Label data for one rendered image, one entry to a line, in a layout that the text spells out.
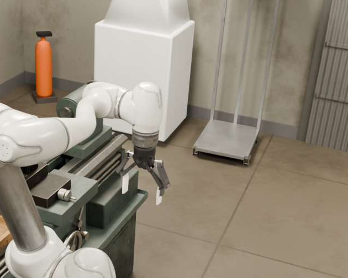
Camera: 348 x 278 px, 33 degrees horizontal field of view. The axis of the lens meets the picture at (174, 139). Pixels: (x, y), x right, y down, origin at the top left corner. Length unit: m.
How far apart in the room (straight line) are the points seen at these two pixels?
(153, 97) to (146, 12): 2.76
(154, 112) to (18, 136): 0.60
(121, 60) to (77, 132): 3.20
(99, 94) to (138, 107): 0.14
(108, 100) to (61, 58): 4.00
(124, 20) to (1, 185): 3.16
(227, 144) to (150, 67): 0.89
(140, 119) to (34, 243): 0.50
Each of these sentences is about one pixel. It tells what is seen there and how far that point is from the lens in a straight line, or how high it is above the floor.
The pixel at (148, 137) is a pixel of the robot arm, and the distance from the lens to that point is 1.91.
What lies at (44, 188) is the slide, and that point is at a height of 0.97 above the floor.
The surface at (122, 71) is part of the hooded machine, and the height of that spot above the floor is 0.60.
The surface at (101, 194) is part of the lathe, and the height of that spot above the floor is 0.68.
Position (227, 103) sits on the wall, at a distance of 5.36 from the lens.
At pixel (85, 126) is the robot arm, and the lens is 1.59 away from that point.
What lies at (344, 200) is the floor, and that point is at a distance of 4.52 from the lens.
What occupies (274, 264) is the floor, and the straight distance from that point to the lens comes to 3.70.
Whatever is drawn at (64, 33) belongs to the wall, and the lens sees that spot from 5.80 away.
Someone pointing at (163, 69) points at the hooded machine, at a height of 0.68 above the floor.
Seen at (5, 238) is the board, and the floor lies 0.90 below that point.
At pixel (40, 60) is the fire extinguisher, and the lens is 5.56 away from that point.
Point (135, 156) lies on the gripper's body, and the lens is 2.00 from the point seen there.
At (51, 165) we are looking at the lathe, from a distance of 2.85.
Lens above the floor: 2.19
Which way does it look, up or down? 26 degrees down
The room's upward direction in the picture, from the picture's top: 5 degrees clockwise
